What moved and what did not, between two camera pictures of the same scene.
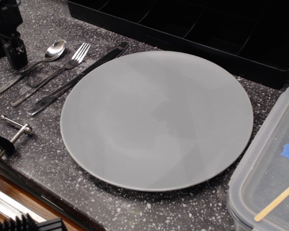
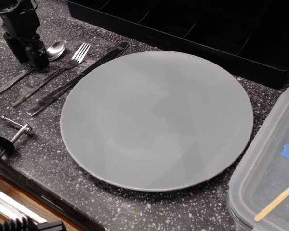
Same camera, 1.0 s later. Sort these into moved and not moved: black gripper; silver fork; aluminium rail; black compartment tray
Moved: black gripper
Not moved: silver fork; black compartment tray; aluminium rail
